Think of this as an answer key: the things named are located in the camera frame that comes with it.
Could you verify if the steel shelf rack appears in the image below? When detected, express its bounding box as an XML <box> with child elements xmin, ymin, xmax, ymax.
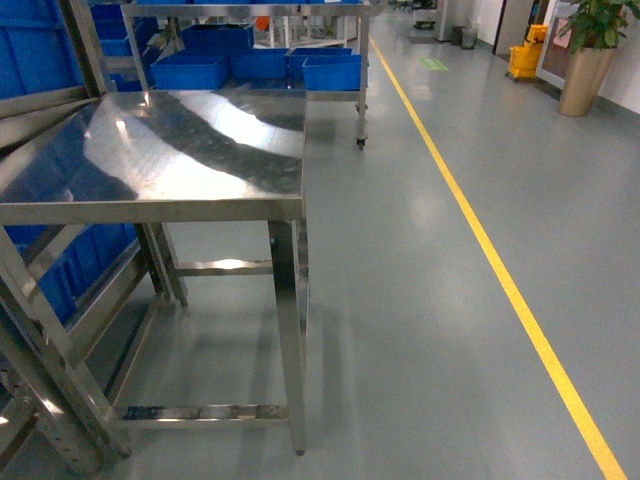
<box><xmin>1</xmin><ymin>1</ymin><xmax>187</xmax><ymax>474</ymax></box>

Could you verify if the stainless steel table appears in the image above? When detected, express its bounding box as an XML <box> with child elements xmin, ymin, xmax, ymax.
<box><xmin>1</xmin><ymin>91</ymin><xmax>309</xmax><ymax>471</ymax></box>

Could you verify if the wheeled steel cart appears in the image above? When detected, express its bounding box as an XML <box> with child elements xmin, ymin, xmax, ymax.
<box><xmin>121</xmin><ymin>1</ymin><xmax>387</xmax><ymax>149</ymax></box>

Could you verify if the yellow mop bucket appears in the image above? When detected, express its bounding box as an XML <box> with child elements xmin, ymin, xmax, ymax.
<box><xmin>505</xmin><ymin>24</ymin><xmax>548</xmax><ymax>82</ymax></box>

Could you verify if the gold planter pot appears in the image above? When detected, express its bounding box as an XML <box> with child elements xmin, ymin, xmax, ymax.
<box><xmin>558</xmin><ymin>48</ymin><xmax>617</xmax><ymax>117</ymax></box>

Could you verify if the potted green plant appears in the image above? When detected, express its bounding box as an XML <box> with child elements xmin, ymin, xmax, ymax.
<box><xmin>559</xmin><ymin>0</ymin><xmax>639</xmax><ymax>53</ymax></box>

